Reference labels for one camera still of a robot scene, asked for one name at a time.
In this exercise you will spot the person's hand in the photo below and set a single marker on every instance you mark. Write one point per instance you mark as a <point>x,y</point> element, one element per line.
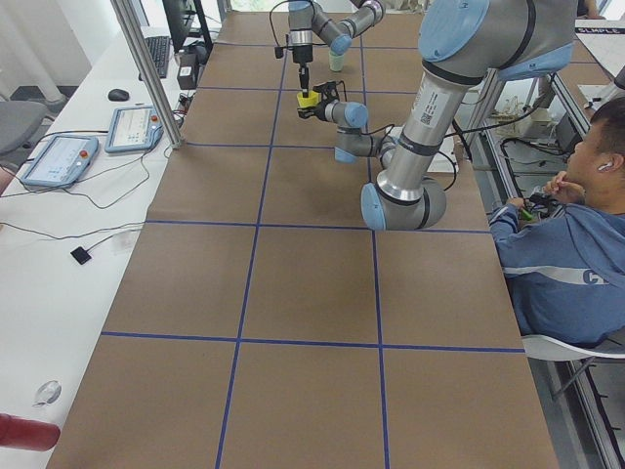
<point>517,202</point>

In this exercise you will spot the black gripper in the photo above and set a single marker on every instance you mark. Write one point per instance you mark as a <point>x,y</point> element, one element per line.
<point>301,54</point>
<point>319,110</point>

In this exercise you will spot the yellow plastic cup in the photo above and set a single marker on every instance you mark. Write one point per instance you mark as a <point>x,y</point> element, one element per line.
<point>308,100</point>

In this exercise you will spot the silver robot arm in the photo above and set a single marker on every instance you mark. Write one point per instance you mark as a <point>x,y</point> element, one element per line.
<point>307,20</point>
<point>459,41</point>

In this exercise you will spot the black monitor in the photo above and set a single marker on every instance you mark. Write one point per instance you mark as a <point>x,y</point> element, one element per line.
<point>180,15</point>

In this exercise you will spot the red cylinder bottle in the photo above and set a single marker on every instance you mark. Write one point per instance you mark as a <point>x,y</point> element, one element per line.
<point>28,434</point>

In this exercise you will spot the front teach pendant tablet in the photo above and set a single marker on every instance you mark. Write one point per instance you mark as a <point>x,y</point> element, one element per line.
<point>61,162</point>

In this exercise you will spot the black computer mouse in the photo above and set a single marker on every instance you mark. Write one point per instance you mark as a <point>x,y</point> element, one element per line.
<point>118,95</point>

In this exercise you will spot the green plastic cup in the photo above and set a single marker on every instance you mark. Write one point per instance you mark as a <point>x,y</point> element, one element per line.
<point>336,61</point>

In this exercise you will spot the small black square sensor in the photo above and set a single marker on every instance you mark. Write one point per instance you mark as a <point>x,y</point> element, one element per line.
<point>81,255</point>

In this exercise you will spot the black keyboard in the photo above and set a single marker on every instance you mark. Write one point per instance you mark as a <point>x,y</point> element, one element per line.
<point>159,48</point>

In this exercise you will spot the aluminium frame post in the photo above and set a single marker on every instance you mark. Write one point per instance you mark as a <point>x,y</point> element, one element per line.
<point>133,34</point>

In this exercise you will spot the person's raised hand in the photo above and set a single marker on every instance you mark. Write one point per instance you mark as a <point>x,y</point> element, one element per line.
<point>564,191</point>

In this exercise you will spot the brown paper table cover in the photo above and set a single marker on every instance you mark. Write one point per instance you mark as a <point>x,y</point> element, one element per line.
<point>260,324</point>

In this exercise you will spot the seated person blue hoodie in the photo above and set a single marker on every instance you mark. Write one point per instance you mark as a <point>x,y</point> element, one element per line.
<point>565,275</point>

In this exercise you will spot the teach pendant tablet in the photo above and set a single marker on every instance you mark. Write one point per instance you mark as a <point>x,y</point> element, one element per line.
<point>133,129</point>
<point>61,162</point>

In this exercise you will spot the black box with label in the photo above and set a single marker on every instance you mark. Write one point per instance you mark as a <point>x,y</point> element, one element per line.
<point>188,71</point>

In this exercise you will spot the white chair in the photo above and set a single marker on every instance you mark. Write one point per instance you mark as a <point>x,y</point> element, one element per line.
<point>549,349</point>

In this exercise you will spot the rear teach pendant tablet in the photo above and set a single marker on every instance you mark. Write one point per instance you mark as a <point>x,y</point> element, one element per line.
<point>133,129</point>

